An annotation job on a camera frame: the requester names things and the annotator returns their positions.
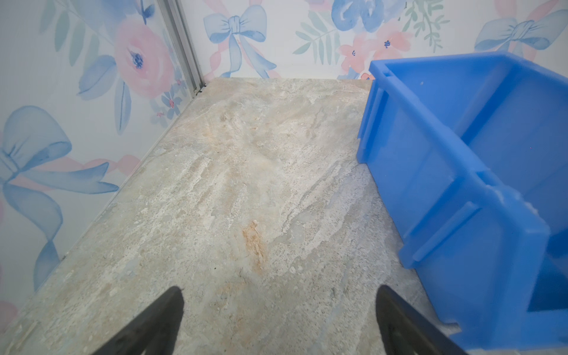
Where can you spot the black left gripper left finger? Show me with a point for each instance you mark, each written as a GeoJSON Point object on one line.
{"type": "Point", "coordinates": [153, 331]}

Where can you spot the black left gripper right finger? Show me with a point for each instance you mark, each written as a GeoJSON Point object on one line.
{"type": "Point", "coordinates": [405, 331]}

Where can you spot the blue plastic bin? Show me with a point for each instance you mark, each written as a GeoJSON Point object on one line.
{"type": "Point", "coordinates": [469, 155]}

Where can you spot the left corner aluminium post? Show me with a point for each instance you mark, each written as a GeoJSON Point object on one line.
{"type": "Point", "coordinates": [178, 29]}

